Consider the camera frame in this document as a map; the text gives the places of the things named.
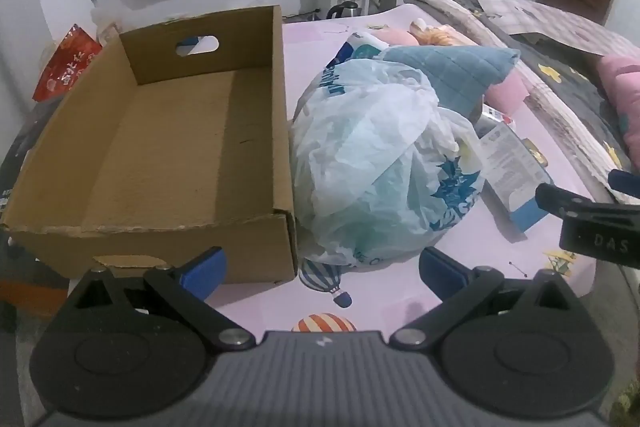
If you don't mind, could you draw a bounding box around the pink plush doll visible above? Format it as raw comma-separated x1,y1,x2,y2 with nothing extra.
372,19,482,54

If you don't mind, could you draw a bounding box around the pink towel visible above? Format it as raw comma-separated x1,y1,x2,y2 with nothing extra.
484,72,532,114

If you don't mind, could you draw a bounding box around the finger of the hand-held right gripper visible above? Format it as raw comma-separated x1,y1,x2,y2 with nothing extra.
535,183,603,222
608,169,640,201

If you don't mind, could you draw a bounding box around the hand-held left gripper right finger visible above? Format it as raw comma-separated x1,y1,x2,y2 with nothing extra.
389,247,581,352

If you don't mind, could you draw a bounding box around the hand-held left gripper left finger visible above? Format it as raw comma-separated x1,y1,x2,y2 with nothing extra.
62,247,256,351

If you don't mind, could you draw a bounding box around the brown cardboard box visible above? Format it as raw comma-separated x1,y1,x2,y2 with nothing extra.
0,4,299,286

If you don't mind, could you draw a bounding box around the pink printed bed sheet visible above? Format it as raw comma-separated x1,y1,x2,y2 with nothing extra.
215,2,628,343

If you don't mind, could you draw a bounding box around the red snack bag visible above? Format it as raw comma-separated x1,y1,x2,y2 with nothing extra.
32,24,104,104

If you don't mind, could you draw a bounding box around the pink cushion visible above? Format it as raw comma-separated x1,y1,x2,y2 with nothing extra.
597,54,640,144

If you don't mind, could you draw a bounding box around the white blue tissue box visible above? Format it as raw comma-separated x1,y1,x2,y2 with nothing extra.
477,122,557,234

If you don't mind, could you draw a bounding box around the grey checked quilt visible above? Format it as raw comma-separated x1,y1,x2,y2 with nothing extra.
466,0,635,58

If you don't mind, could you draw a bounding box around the blue quilted cloth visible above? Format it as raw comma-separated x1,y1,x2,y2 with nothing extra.
382,44,522,118

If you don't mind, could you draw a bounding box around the dark grey star blanket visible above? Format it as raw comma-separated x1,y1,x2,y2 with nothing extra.
515,34,640,205

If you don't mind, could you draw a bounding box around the steel electric kettle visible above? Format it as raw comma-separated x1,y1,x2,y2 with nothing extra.
327,2,363,21

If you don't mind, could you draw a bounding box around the white blue plastic bag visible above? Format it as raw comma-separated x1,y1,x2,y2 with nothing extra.
290,32,487,269

